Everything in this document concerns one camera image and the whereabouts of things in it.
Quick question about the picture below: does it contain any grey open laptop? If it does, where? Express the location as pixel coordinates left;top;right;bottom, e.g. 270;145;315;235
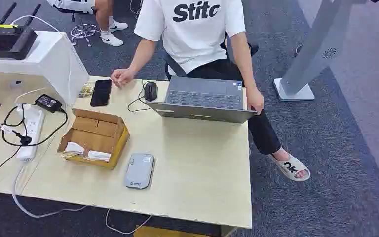
145;76;258;124

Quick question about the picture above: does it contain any black computer mouse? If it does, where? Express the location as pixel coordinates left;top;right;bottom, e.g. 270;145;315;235
144;81;158;102

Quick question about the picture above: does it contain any black office chair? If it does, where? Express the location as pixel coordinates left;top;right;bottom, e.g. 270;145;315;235
162;32;260;81

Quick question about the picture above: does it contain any person's left hand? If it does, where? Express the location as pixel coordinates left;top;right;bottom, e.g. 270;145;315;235
246;87;265;116

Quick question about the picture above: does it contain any person's hand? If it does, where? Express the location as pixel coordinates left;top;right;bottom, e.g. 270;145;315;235
110;68;137;88
246;87;265;116

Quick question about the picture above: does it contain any grey card pouch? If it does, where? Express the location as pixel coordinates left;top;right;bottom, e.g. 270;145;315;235
123;153;156;190

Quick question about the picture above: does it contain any person's right hand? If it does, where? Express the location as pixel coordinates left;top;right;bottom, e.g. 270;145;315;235
110;68;137;88

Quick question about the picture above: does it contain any seated person in white shirt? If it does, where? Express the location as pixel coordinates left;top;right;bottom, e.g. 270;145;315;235
110;0;311;182

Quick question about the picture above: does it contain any black smartphone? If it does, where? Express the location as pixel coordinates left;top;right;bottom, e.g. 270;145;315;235
89;79;113;108

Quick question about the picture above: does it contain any open cardboard box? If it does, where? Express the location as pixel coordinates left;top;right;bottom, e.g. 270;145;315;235
57;108;131;170

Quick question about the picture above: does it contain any white card stack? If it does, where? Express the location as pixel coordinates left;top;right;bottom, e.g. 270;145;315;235
87;150;112;163
64;141;85;156

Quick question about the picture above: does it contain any small yellow patterned packet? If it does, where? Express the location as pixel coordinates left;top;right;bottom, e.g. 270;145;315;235
77;82;96;99

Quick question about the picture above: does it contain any beige slide sandal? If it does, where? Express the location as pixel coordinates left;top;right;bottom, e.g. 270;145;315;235
269;153;311;183

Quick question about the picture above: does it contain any yellow box under desk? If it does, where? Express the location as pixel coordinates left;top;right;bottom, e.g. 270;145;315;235
133;225;211;237

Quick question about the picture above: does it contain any person with white sneakers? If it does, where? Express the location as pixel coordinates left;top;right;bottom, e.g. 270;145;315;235
47;0;129;47

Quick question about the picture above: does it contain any chrome chair base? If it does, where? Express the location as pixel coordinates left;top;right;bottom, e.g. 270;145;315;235
70;23;99;47

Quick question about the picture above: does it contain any grey pillar with white base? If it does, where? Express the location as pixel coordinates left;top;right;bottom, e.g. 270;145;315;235
273;0;373;102

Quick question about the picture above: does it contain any black power adapter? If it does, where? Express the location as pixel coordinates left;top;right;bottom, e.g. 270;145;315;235
34;94;64;114

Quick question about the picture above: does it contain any white box stand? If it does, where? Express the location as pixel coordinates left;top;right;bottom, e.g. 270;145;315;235
0;27;90;106

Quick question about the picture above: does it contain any white power strip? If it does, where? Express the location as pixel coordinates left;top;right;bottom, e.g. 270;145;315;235
15;103;45;163

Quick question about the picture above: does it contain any black router with antennas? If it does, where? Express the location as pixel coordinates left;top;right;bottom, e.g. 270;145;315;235
0;2;42;61

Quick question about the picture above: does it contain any black mouse cable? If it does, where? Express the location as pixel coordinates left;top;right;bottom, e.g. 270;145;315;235
127;79;153;113

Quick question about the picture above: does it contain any thin white cable loop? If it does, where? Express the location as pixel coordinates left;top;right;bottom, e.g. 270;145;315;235
105;209;153;236

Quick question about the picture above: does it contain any black power cable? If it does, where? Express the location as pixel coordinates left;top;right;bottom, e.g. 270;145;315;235
0;104;69;191

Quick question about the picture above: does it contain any black wall plug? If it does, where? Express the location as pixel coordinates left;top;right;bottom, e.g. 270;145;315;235
12;130;33;147

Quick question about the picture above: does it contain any white router cable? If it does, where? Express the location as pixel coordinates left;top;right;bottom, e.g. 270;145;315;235
10;15;61;34

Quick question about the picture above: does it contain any white power strip cable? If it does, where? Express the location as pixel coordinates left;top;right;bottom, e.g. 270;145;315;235
11;162;89;219

